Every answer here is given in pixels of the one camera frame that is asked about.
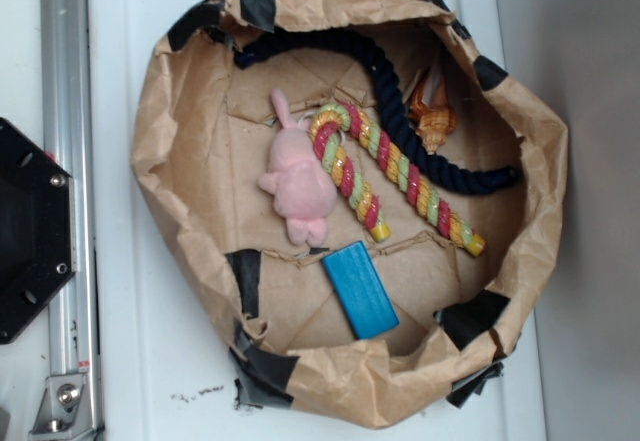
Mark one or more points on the brown paper bag bin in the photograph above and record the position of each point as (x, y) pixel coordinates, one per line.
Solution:
(204, 128)

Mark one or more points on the aluminium frame rail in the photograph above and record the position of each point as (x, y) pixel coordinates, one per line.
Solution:
(73, 312)

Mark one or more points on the pink plush bunny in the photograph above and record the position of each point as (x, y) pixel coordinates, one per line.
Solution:
(303, 193)

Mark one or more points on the blue wooden block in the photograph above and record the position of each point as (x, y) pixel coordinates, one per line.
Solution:
(360, 291)

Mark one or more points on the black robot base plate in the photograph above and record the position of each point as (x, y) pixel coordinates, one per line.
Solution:
(36, 238)

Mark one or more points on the striped rope candy cane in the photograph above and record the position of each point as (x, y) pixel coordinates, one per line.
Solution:
(329, 123)

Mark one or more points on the metal corner bracket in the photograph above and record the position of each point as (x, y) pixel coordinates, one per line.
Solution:
(64, 411)

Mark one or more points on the orange seashell toy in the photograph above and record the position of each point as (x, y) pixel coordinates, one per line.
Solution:
(431, 110)

